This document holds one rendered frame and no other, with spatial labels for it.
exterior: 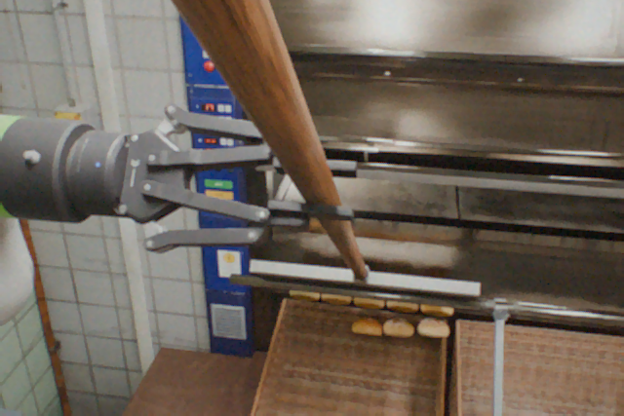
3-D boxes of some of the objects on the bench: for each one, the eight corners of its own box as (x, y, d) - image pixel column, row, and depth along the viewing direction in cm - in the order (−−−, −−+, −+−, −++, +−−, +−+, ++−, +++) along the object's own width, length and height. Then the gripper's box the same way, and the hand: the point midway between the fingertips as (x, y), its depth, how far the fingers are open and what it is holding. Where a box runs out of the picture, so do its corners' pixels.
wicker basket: (283, 358, 228) (282, 295, 216) (441, 380, 218) (448, 316, 206) (245, 469, 185) (241, 397, 173) (440, 503, 175) (449, 430, 163)
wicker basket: (446, 380, 218) (453, 317, 206) (618, 401, 210) (638, 336, 197) (450, 505, 176) (461, 434, 163) (669, 538, 167) (698, 465, 155)
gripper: (119, 101, 61) (364, 116, 58) (92, 266, 58) (349, 290, 55) (83, 71, 53) (361, 86, 50) (49, 258, 50) (343, 285, 47)
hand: (314, 189), depth 53 cm, fingers closed on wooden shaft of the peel, 3 cm apart
